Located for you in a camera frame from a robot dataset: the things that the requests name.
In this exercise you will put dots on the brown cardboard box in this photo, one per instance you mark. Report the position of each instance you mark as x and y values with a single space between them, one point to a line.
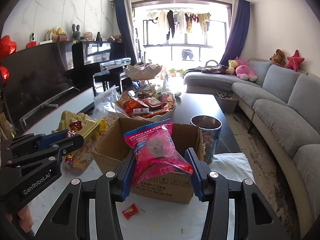
111 149

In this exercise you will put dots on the yellow plush toy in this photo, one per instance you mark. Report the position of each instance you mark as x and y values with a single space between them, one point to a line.
232 65

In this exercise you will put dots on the small red foil candy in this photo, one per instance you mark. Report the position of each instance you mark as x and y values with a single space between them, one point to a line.
74 127

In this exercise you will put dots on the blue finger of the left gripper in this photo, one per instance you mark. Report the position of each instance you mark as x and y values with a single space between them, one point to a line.
29 143

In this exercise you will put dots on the blue curtain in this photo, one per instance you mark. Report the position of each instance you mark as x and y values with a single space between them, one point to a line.
238 32
123 9

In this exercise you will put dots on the red heart balloon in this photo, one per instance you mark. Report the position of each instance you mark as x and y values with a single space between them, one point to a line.
4 74
7 46

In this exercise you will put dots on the small red candy packet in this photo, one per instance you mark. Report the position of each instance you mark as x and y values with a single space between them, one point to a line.
130 211

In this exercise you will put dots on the white tiered snack tray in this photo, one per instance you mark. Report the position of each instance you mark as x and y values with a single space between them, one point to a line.
147 102

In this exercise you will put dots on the grey rabbit figurine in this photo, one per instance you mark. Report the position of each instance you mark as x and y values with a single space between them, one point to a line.
76 32

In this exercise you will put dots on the black upright piano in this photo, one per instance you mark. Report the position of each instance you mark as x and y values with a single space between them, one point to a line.
98 62

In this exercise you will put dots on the handbag on sofa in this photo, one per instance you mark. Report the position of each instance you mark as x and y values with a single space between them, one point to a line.
217 69

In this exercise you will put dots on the clear tall nut jar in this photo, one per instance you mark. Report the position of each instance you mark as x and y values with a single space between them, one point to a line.
211 128

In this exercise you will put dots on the pink plush toy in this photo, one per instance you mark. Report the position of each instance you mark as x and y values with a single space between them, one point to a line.
243 71

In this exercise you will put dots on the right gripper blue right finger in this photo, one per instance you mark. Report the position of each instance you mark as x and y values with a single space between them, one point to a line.
254 216

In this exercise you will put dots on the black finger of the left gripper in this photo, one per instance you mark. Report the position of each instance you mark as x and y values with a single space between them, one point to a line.
55 151

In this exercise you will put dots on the white red security camera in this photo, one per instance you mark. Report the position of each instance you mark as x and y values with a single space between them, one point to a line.
33 41

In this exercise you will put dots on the grey toy storage bin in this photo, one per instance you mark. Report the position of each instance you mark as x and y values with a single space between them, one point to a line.
226 102

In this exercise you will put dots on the grey curved sofa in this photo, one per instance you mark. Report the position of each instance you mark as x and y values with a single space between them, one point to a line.
284 106

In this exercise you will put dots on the red star pillow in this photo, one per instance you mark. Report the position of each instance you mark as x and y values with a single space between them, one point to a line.
294 61

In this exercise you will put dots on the person's left hand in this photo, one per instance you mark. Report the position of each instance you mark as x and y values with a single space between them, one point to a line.
25 219

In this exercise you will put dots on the black television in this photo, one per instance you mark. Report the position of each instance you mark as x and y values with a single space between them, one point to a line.
37 76

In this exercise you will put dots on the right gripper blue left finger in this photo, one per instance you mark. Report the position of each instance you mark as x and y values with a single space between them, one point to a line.
69 216

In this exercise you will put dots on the right blue curtain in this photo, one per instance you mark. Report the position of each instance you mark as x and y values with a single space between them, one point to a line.
238 32

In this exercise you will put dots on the brown lion plush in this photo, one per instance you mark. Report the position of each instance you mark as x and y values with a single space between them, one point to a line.
278 58

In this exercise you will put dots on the left blue curtain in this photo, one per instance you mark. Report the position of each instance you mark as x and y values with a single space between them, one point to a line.
123 9

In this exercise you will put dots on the pink red snack bag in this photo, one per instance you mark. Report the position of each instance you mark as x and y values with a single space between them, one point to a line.
155 152

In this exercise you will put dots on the gold lid snack container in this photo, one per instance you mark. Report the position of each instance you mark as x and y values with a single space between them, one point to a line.
78 156

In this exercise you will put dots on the clear plastic snack bag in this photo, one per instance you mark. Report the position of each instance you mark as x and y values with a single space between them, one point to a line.
105 107

